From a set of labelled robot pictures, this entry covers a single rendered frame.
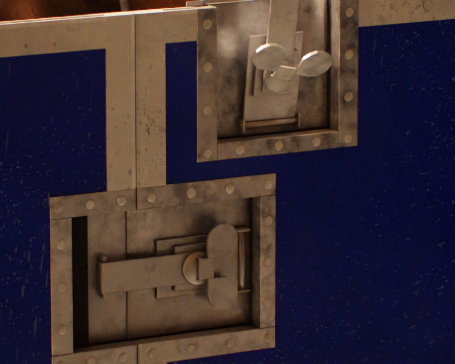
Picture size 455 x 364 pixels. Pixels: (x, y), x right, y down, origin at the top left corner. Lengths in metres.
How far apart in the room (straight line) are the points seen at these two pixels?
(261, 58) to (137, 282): 0.18
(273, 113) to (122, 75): 0.13
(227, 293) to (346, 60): 0.18
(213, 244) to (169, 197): 0.05
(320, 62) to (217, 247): 0.15
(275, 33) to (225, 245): 0.15
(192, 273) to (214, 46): 0.16
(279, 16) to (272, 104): 0.07
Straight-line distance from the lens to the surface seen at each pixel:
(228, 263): 2.12
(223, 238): 2.10
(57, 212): 2.04
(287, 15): 2.08
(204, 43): 2.06
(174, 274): 2.09
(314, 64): 2.09
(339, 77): 2.11
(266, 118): 2.11
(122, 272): 2.07
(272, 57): 2.07
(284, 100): 2.11
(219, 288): 2.10
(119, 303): 2.09
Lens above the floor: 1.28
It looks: 12 degrees down
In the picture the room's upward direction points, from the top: straight up
